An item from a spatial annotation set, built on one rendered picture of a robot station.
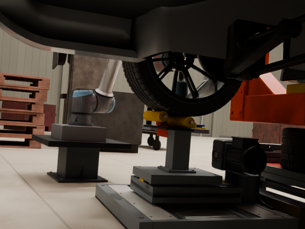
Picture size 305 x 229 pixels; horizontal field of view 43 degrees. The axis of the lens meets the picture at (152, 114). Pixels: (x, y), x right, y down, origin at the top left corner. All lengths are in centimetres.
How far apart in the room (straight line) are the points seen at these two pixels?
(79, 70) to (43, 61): 411
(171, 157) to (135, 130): 320
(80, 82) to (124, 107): 231
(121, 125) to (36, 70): 645
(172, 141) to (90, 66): 546
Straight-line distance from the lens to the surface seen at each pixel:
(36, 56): 1135
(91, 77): 737
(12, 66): 1121
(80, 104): 290
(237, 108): 248
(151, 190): 188
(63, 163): 291
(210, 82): 224
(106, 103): 300
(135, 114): 520
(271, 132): 707
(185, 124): 196
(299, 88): 207
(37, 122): 511
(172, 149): 203
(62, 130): 273
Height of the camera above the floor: 50
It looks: 1 degrees up
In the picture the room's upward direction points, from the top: 4 degrees clockwise
